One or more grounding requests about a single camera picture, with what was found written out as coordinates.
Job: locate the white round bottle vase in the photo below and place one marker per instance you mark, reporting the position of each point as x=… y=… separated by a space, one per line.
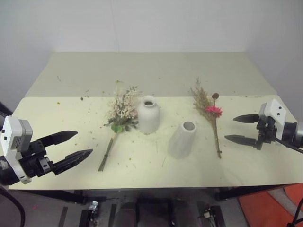
x=149 y=114

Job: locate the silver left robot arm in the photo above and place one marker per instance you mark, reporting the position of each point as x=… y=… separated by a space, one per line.
x=4 y=170

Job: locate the pale pink dried flower bouquet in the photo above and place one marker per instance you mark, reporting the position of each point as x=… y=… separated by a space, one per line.
x=122 y=113

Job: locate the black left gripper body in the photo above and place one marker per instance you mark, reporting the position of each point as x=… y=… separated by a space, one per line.
x=35 y=159

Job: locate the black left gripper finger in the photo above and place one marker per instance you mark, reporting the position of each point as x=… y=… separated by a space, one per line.
x=61 y=136
x=73 y=157

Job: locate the white tapered ribbed vase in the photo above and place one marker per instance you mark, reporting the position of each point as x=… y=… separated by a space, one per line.
x=182 y=140

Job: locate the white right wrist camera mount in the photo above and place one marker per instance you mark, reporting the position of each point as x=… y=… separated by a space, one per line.
x=274 y=118

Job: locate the red flower dried grass bouquet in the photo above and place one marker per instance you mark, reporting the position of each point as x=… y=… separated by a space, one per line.
x=210 y=111

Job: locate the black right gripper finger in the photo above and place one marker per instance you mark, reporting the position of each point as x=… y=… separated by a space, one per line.
x=240 y=139
x=247 y=117

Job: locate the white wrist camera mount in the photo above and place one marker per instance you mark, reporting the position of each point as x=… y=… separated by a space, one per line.
x=14 y=144
x=274 y=118

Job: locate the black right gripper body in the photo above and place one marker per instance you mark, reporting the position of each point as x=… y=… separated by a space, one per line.
x=266 y=133

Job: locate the orange floor mat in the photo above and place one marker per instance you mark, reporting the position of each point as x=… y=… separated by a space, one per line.
x=274 y=203

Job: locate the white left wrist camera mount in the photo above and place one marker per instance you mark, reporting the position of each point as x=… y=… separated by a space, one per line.
x=14 y=144

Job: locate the dark rounded robot base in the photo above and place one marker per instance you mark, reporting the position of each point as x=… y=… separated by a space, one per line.
x=154 y=212

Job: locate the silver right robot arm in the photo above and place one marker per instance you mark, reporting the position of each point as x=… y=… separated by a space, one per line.
x=293 y=134

